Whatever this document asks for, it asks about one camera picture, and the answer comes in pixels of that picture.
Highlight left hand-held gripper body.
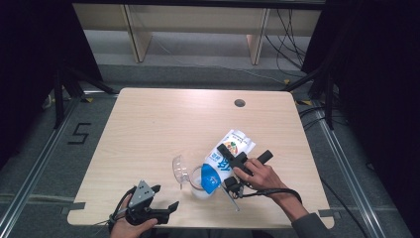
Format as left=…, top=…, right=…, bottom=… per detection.
left=125, top=179, right=171, bottom=227

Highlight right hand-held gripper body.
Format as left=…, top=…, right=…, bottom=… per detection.
left=219, top=149, right=274, bottom=213

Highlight blue and white bag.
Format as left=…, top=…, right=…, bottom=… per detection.
left=200, top=128, right=258, bottom=195

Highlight person's right hand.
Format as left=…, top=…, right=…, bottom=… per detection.
left=232, top=157, right=291, bottom=203

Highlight person's left hand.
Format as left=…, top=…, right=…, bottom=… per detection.
left=109, top=195, right=159, bottom=238

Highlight black metal stand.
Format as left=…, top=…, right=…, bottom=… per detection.
left=281, top=65, right=335, bottom=131
left=53, top=64, right=117, bottom=131

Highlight light wooden shelf unit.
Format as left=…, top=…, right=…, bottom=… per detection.
left=71, top=3, right=323, bottom=66

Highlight black curtain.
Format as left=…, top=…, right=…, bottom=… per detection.
left=0, top=0, right=104, bottom=168
left=301, top=0, right=420, bottom=234

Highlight left hand-held gripper cable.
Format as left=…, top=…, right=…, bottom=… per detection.
left=107, top=185, right=137, bottom=233

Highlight hand-held gripper cable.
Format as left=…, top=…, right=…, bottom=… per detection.
left=237, top=186, right=303, bottom=205
left=107, top=185, right=137, bottom=233

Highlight right hand-held gripper cable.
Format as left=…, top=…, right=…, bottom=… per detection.
left=237, top=186, right=303, bottom=205

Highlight black floor cables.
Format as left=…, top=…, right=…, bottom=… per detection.
left=297, top=104, right=349, bottom=131

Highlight aluminium floor rail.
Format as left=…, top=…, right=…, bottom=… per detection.
left=311, top=99, right=380, bottom=238
left=0, top=97, right=82, bottom=231

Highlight thin black floor cable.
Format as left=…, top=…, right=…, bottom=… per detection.
left=321, top=178, right=368, bottom=238

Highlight bundle of black cables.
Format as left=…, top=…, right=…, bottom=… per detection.
left=263, top=9, right=309, bottom=80

